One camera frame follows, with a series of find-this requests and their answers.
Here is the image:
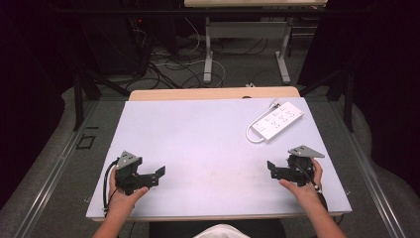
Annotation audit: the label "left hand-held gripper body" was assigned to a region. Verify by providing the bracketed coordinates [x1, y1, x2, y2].
[114, 150, 158, 196]

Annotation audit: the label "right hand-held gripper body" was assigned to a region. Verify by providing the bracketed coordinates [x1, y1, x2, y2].
[278, 145, 326, 187]

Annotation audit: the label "person's right hand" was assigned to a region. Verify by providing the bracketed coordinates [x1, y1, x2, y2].
[278, 158, 324, 208]

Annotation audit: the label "person's left hand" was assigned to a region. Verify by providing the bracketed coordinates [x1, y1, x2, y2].
[107, 167, 150, 216]

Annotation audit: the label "white power strip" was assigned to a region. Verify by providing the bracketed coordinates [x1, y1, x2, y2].
[251, 101, 304, 142]

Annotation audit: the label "person's dark pants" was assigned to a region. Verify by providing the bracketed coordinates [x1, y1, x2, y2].
[149, 218, 287, 238]

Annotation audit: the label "black metal stand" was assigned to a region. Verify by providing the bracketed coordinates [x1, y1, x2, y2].
[297, 67, 357, 134]
[71, 63, 132, 132]

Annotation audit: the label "person's white shirt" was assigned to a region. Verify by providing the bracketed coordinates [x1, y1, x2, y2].
[192, 223, 251, 238]

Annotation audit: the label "dark equipment cabinet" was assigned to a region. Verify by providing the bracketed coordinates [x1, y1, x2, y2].
[78, 14, 151, 76]

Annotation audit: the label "white desk with metal legs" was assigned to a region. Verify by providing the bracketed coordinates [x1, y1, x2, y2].
[183, 0, 329, 85]

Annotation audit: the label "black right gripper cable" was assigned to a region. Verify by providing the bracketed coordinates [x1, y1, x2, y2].
[294, 163, 329, 213]

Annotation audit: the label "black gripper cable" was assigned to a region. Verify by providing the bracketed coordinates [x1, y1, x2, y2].
[102, 159, 121, 217]
[294, 163, 329, 213]

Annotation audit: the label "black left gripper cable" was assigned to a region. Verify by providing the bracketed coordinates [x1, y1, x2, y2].
[102, 159, 121, 217]

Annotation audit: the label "white power strip cable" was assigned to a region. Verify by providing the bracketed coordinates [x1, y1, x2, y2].
[245, 98, 282, 145]

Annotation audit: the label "black floor socket frame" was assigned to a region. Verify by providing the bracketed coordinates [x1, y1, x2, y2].
[75, 133, 97, 151]

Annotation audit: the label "metal floor rail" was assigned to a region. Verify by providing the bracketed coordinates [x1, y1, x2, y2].
[12, 100, 102, 238]
[328, 98, 408, 238]

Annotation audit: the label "black floor cables bundle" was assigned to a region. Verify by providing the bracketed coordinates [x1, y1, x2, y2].
[125, 36, 270, 91]

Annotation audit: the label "white floor cable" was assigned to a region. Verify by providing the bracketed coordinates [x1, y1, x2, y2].
[154, 16, 228, 89]

